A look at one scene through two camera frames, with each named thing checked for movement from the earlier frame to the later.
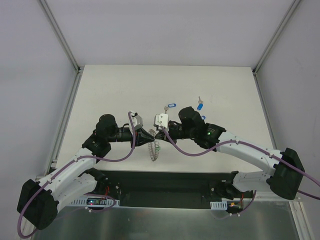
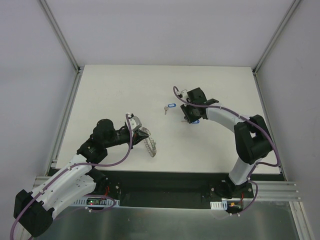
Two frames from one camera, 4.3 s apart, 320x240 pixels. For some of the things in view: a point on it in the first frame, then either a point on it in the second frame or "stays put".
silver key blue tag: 169,105 stays put
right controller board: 227,203 stays put
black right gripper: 165,133 to 188,112
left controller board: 96,201 stays put
